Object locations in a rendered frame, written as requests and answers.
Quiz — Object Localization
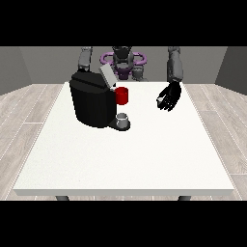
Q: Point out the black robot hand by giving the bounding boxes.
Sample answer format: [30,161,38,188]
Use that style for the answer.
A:
[155,80,182,113]

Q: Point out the red pod holder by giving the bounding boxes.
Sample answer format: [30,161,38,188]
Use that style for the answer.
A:
[115,86,129,106]

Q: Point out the pale grey machine lid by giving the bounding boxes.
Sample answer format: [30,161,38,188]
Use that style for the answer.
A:
[98,63,118,88]

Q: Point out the black coffee machine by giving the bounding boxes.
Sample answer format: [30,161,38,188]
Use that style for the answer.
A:
[69,70,131,132]

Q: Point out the small grey cup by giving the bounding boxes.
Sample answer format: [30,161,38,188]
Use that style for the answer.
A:
[116,112,130,129]

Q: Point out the grey robot trunk purple rings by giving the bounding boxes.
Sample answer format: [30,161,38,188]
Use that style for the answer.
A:
[99,46,150,82]

